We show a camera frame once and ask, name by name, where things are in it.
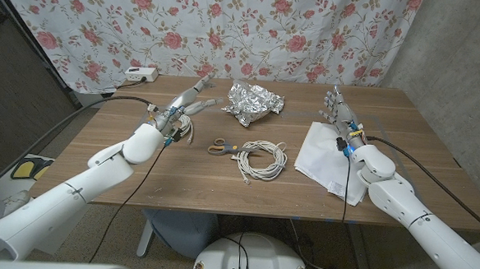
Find white power strip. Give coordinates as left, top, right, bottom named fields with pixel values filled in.
left=123, top=65, right=159, bottom=84

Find white table leg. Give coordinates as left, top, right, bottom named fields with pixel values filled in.
left=136, top=218, right=156, bottom=257

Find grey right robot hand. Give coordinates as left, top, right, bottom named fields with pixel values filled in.
left=316, top=84, right=367, bottom=149

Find black power strip cord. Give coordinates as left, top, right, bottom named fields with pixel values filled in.
left=117, top=75, right=148, bottom=92

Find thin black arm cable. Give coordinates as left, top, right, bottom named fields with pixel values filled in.
left=88, top=139, right=167, bottom=268
left=340, top=154, right=352, bottom=224

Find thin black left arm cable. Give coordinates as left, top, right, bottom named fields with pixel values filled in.
left=88, top=139, right=167, bottom=268

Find white towel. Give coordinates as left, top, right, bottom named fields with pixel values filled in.
left=292, top=119, right=372, bottom=208

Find small coiled white cable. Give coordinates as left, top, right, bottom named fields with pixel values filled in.
left=165, top=113, right=195, bottom=145

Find grey table leg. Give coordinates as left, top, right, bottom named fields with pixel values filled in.
left=346, top=223, right=372, bottom=269

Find crumpled aluminum foil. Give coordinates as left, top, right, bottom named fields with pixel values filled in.
left=219, top=78, right=287, bottom=130

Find white floor board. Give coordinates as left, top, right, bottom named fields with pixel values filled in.
left=0, top=151, right=57, bottom=208

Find blue grey stool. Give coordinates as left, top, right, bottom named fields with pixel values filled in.
left=139, top=208, right=220, bottom=261

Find large coiled white cable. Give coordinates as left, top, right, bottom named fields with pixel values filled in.
left=229, top=138, right=289, bottom=187

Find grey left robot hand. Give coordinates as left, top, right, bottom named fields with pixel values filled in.
left=151, top=68, right=227, bottom=137

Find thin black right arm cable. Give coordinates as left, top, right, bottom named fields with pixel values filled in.
left=340, top=154, right=352, bottom=224

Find person in grey clothes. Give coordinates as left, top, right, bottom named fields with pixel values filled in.
left=0, top=174, right=33, bottom=234

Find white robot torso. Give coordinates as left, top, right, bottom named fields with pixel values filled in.
left=191, top=230, right=313, bottom=269

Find yellow grey handled scissors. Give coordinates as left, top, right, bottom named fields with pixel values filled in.
left=206, top=137, right=261, bottom=159

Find floral print backdrop curtain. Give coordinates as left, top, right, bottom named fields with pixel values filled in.
left=0, top=0, right=425, bottom=112

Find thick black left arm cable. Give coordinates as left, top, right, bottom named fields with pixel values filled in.
left=0, top=89, right=155, bottom=211

